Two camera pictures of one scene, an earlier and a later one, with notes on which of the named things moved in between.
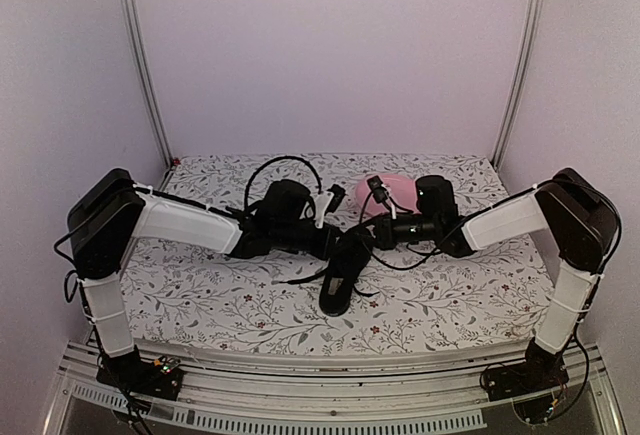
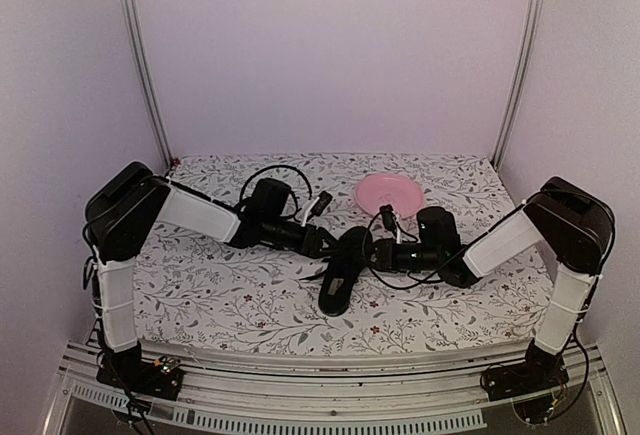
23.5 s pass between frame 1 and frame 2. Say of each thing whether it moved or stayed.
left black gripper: stayed
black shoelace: moved
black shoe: stayed
